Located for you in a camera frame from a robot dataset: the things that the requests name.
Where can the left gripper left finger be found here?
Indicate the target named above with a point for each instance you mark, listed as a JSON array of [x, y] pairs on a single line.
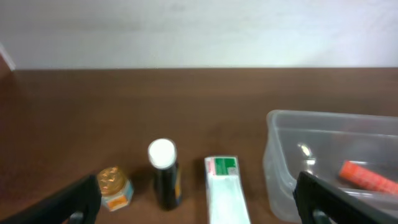
[[79, 202]]

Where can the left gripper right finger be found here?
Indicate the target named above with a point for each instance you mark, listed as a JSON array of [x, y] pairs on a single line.
[[319, 202]]

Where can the small gold-lid jar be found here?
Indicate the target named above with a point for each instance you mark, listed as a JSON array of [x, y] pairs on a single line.
[[115, 187]]

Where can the orange tablet tube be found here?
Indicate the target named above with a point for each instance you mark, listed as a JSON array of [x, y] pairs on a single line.
[[367, 179]]

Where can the clear plastic container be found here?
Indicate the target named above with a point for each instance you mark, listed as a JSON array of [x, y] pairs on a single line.
[[320, 143]]

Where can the white green medicine box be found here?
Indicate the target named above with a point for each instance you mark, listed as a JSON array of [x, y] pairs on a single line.
[[224, 191]]

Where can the dark bottle white cap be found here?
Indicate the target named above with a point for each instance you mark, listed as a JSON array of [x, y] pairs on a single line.
[[162, 155]]

